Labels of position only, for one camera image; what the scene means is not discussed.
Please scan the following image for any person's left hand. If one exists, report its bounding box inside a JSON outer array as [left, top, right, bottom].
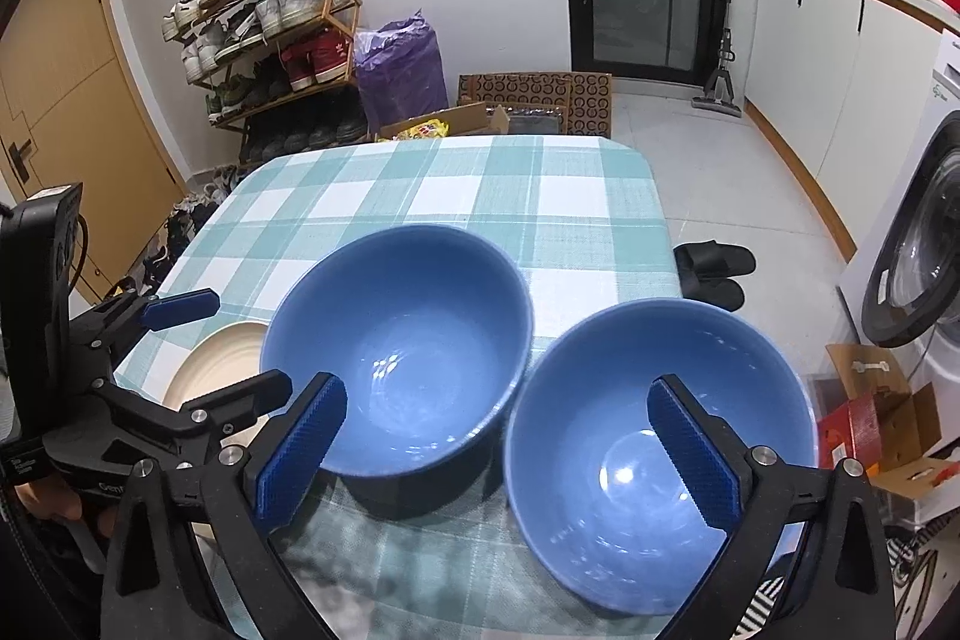
[[13, 481, 121, 540]]

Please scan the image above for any patterned cardboard box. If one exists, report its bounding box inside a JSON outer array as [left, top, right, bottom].
[[457, 72, 612, 137]]

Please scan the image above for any black white striped rug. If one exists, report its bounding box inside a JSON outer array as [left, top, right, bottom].
[[731, 520, 960, 640]]

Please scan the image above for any cream plate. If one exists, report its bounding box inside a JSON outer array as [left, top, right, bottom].
[[163, 321, 271, 420]]

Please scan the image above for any white washing machine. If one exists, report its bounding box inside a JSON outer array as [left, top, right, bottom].
[[836, 29, 960, 461]]

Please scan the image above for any yellow snack packet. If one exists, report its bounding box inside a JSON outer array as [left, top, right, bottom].
[[391, 119, 451, 142]]

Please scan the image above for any brown cardboard box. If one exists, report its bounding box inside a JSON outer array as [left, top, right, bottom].
[[825, 344, 960, 498]]

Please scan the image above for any blue bowl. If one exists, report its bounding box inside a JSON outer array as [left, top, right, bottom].
[[502, 299, 818, 617], [259, 225, 535, 477]]

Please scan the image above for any yellow wooden door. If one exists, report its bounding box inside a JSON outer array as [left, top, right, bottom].
[[0, 0, 188, 311]]

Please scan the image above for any purple plastic bag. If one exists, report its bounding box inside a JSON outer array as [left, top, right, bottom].
[[354, 10, 449, 133]]

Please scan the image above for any snack-filled cardboard box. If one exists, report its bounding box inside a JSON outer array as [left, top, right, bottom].
[[375, 101, 511, 142]]

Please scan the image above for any red carton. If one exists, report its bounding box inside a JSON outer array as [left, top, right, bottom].
[[816, 396, 878, 468]]

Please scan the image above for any clear plastic tray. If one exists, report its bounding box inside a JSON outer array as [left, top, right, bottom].
[[487, 104, 567, 139]]

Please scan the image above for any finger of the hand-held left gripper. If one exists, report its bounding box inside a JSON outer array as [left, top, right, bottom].
[[112, 368, 293, 461], [71, 287, 220, 378]]

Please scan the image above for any black slipper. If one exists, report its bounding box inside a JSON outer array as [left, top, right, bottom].
[[673, 241, 757, 277], [679, 276, 746, 311]]

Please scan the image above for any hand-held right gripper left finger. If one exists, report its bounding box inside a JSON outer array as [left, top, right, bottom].
[[101, 371, 350, 640]]

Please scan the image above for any grey floor mop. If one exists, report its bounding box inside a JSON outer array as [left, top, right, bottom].
[[690, 0, 743, 120]]

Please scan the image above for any white kitchen cabinet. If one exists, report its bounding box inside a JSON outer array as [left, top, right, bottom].
[[742, 0, 960, 259]]

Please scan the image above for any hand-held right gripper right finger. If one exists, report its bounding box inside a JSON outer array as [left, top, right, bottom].
[[646, 374, 897, 640]]

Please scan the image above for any scattered pile of shoes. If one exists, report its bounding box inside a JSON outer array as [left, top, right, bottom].
[[142, 164, 241, 292]]

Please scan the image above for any teal checked tablecloth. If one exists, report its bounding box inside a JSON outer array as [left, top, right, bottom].
[[112, 134, 687, 640]]

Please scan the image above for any wooden shoe rack with shoes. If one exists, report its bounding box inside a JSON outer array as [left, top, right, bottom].
[[161, 0, 368, 161]]

